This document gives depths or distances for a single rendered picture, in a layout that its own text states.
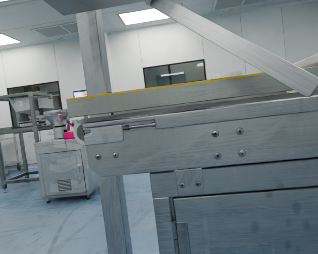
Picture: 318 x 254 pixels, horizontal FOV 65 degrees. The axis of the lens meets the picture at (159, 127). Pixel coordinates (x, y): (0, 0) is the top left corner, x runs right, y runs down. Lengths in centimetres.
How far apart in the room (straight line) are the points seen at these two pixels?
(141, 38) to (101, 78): 526
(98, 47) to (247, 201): 56
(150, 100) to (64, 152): 286
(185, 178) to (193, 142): 8
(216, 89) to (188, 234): 28
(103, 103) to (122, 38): 566
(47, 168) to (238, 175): 303
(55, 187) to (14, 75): 416
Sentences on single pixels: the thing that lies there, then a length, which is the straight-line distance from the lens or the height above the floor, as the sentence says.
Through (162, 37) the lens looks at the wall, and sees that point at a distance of 594.
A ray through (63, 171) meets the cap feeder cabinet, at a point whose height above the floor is 39.
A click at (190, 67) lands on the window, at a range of 578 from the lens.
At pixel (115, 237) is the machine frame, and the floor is 58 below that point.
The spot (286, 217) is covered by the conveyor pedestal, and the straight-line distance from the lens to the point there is 55.
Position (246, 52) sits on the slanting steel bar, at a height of 100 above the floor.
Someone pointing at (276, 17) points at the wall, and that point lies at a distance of 632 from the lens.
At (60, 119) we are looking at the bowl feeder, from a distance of 347.
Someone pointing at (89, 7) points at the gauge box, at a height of 115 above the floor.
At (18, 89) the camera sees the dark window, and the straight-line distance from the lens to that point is 696.
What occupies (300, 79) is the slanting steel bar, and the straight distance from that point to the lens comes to 34.
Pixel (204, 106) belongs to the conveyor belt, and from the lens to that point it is 44.
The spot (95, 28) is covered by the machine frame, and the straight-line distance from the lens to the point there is 79.
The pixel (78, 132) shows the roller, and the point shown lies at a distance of 48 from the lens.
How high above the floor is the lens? 94
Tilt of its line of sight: 3 degrees down
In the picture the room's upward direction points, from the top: 7 degrees counter-clockwise
